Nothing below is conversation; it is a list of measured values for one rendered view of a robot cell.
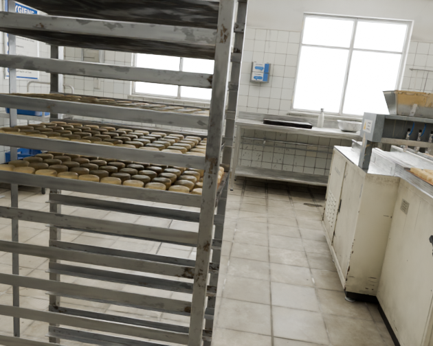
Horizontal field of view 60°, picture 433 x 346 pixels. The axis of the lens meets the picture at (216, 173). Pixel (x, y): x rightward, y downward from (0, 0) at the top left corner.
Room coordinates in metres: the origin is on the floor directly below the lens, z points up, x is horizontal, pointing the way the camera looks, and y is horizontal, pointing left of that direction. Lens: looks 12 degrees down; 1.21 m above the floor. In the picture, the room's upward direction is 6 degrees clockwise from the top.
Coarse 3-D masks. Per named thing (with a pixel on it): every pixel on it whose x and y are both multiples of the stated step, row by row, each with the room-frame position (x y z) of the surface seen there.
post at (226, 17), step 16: (224, 0) 0.80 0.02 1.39; (224, 16) 0.80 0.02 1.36; (224, 32) 0.79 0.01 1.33; (224, 48) 0.79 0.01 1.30; (224, 64) 0.79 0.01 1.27; (224, 80) 0.79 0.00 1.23; (224, 96) 0.79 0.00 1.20; (224, 112) 0.81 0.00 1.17; (208, 128) 0.80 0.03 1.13; (208, 144) 0.80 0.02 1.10; (208, 160) 0.80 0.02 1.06; (208, 176) 0.80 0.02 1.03; (208, 192) 0.79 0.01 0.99; (208, 208) 0.79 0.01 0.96; (208, 224) 0.79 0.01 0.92; (208, 240) 0.79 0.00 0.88; (208, 256) 0.79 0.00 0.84; (192, 304) 0.80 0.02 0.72; (192, 320) 0.80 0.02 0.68; (192, 336) 0.80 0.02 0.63
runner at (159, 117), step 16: (0, 96) 0.87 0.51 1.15; (16, 96) 0.87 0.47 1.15; (48, 112) 0.86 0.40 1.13; (64, 112) 0.86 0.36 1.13; (80, 112) 0.85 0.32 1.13; (96, 112) 0.85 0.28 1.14; (112, 112) 0.85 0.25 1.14; (128, 112) 0.84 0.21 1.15; (144, 112) 0.84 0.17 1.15; (160, 112) 0.84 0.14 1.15
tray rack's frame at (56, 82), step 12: (12, 0) 1.09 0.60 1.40; (12, 36) 1.09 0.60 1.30; (12, 48) 1.09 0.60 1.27; (60, 48) 1.31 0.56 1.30; (12, 72) 1.09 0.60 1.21; (12, 84) 1.09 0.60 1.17; (60, 84) 1.31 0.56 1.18; (12, 108) 1.09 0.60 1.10; (12, 120) 1.09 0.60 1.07; (12, 156) 1.08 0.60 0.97; (12, 192) 1.08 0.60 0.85; (60, 192) 1.32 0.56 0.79; (12, 204) 1.08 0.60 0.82; (12, 228) 1.08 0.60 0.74; (12, 240) 1.08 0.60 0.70; (60, 240) 1.33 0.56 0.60; (12, 264) 1.08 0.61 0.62; (12, 288) 1.08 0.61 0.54
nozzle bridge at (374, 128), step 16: (368, 112) 2.35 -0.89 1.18; (368, 128) 2.25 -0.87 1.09; (384, 128) 2.21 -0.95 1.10; (400, 128) 2.20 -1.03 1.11; (416, 128) 2.19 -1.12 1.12; (432, 128) 2.18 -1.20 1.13; (368, 144) 2.24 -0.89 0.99; (400, 144) 2.15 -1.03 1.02; (416, 144) 2.14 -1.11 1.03; (432, 144) 2.13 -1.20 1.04; (368, 160) 2.24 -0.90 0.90
